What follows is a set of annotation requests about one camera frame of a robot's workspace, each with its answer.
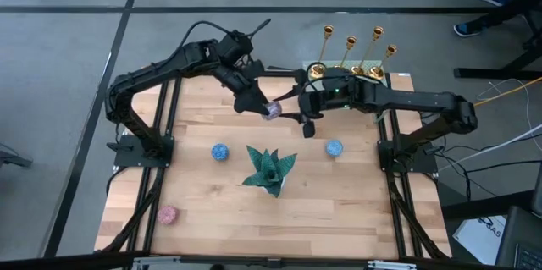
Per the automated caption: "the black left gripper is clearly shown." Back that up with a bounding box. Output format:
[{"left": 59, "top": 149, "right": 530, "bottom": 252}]
[{"left": 218, "top": 59, "right": 277, "bottom": 116}]

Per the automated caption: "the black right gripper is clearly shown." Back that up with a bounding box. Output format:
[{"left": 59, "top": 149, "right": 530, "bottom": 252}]
[{"left": 276, "top": 84, "right": 342, "bottom": 140}]

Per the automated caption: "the dark blue patterned candle tin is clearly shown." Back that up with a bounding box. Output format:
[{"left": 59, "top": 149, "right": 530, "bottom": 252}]
[{"left": 210, "top": 142, "right": 230, "bottom": 163}]

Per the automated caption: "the short gold candle holder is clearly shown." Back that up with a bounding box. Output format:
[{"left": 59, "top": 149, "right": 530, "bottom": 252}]
[
  {"left": 334, "top": 35, "right": 358, "bottom": 70},
  {"left": 367, "top": 43, "right": 399, "bottom": 81}
]

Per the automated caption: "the tall gold candle holder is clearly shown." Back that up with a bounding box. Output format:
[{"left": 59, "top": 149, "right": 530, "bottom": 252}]
[
  {"left": 307, "top": 24, "right": 335, "bottom": 80},
  {"left": 350, "top": 25, "right": 385, "bottom": 77}
]

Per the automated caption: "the light blue patterned candle tin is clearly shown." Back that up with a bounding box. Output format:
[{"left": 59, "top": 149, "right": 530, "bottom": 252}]
[{"left": 324, "top": 139, "right": 345, "bottom": 158}]

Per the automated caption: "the green snake plant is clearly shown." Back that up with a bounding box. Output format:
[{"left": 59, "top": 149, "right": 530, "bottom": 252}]
[{"left": 241, "top": 145, "right": 298, "bottom": 198}]

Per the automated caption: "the white round plant pot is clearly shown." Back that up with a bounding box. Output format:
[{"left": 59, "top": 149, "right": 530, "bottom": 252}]
[{"left": 257, "top": 174, "right": 289, "bottom": 197}]

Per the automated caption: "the black desk leg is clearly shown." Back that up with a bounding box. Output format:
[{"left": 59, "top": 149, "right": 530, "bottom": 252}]
[{"left": 453, "top": 36, "right": 542, "bottom": 81}]

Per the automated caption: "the white printed box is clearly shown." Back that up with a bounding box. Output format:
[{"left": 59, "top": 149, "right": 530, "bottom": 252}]
[{"left": 451, "top": 214, "right": 509, "bottom": 266}]

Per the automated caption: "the black floor stand foot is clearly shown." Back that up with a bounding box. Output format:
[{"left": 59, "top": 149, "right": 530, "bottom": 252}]
[{"left": 0, "top": 142, "right": 34, "bottom": 169}]

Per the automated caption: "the dark grey laptop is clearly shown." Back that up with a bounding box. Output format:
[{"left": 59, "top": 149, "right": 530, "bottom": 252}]
[{"left": 493, "top": 205, "right": 542, "bottom": 270}]

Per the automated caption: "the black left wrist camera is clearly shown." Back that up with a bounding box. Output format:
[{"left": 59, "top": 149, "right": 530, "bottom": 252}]
[{"left": 218, "top": 29, "right": 255, "bottom": 58}]

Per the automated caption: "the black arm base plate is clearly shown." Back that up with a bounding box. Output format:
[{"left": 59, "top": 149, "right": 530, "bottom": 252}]
[
  {"left": 113, "top": 134, "right": 175, "bottom": 168},
  {"left": 376, "top": 139, "right": 440, "bottom": 174}
]

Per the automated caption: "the black aluminium frame rail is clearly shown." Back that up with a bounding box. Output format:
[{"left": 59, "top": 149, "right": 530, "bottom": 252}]
[
  {"left": 390, "top": 111, "right": 424, "bottom": 259},
  {"left": 142, "top": 75, "right": 184, "bottom": 258},
  {"left": 378, "top": 111, "right": 403, "bottom": 259},
  {"left": 124, "top": 77, "right": 169, "bottom": 258}
]

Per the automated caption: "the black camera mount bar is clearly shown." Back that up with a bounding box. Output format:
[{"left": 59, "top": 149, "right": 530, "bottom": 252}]
[{"left": 0, "top": 251, "right": 542, "bottom": 270}]

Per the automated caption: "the white floor cable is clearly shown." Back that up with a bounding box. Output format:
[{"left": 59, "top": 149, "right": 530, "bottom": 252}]
[{"left": 438, "top": 124, "right": 542, "bottom": 174}]

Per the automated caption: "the orange-yellow hanging cable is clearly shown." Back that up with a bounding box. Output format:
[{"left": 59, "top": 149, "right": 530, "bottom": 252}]
[{"left": 473, "top": 75, "right": 542, "bottom": 108}]

